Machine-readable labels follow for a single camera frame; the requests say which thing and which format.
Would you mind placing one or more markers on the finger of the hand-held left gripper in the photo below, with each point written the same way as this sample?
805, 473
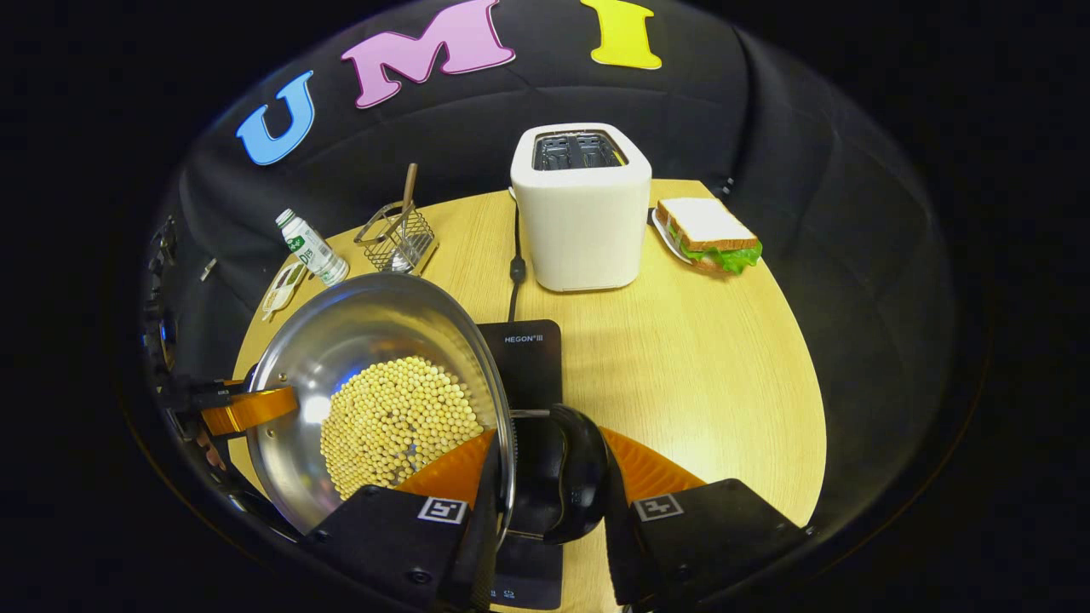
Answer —
251, 409

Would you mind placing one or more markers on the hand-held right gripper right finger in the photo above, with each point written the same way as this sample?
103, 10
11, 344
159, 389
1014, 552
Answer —
715, 536

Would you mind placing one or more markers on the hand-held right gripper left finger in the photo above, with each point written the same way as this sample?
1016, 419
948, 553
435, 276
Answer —
400, 536

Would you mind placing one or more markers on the pile of yellow soybeans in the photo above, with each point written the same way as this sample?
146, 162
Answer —
392, 426

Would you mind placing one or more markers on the black induction cooktop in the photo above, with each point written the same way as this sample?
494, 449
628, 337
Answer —
532, 366

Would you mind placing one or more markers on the silver clip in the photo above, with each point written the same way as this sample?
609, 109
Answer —
209, 269

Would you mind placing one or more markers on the white divided bean dish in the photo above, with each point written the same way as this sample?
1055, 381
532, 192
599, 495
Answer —
283, 289

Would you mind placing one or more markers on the white green drink bottle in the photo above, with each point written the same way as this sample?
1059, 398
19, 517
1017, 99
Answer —
311, 247

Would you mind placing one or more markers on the white plate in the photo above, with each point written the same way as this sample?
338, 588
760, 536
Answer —
662, 237

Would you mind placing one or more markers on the lettuce sandwich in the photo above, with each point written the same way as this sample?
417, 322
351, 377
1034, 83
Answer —
707, 230

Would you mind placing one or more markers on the white toaster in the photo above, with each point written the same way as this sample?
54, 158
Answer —
583, 221

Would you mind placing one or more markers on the black backdrop cloth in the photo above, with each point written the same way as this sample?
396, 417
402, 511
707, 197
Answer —
477, 128

